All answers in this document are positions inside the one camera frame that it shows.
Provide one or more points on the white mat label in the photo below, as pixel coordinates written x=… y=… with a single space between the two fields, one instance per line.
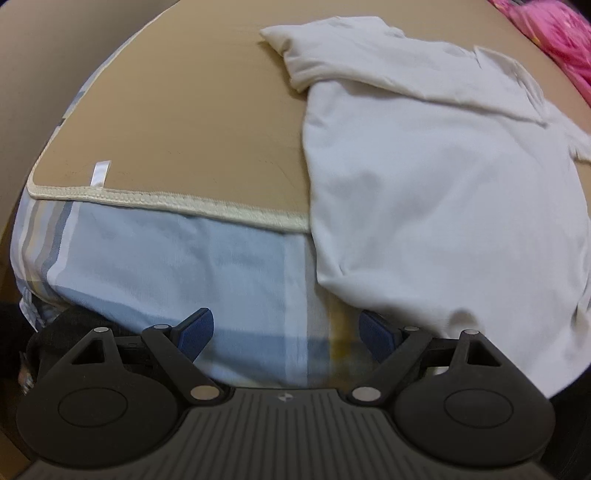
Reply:
x=100 y=174

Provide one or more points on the tan mat with cream trim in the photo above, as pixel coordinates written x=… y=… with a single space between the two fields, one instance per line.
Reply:
x=184 y=115

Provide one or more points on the pink printed cloth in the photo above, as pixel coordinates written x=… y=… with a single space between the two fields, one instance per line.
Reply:
x=558 y=37

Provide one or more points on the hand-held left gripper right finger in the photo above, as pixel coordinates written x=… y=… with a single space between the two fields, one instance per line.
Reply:
x=375 y=334

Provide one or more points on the white t-shirt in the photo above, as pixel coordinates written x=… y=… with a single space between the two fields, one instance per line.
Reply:
x=429 y=194

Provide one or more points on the blue striped bed sheet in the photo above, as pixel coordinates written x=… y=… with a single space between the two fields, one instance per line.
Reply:
x=175 y=277

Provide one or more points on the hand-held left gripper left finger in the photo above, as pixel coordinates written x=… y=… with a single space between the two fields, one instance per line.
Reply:
x=196 y=332

